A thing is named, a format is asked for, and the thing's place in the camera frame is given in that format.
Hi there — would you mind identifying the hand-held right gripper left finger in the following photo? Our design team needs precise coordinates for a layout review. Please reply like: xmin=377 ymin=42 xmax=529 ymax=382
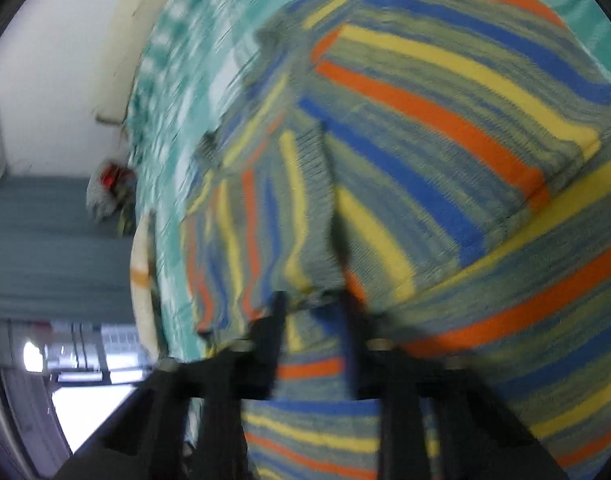
xmin=50 ymin=291 xmax=289 ymax=480

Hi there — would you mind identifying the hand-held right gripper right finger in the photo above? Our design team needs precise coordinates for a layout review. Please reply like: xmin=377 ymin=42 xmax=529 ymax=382
xmin=338 ymin=287 xmax=572 ymax=480

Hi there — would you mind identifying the striped knit sweater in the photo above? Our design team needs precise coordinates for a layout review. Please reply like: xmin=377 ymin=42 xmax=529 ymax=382
xmin=182 ymin=0 xmax=611 ymax=480

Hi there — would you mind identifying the pile of clothes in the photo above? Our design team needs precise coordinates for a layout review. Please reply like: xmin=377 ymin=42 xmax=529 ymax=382
xmin=86 ymin=159 xmax=139 ymax=237

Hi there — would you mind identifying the striped cream pillow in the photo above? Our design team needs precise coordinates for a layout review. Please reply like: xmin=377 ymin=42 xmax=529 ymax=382
xmin=129 ymin=210 xmax=162 ymax=357

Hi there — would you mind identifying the window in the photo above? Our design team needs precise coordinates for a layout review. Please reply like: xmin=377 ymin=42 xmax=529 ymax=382
xmin=0 ymin=317 xmax=159 ymax=472

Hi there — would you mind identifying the grey curtain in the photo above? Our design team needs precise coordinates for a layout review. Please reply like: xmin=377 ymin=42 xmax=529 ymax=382
xmin=0 ymin=175 xmax=137 ymax=319

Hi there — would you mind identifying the teal checked bed blanket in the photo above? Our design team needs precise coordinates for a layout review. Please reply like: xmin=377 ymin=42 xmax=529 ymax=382
xmin=128 ymin=0 xmax=611 ymax=358

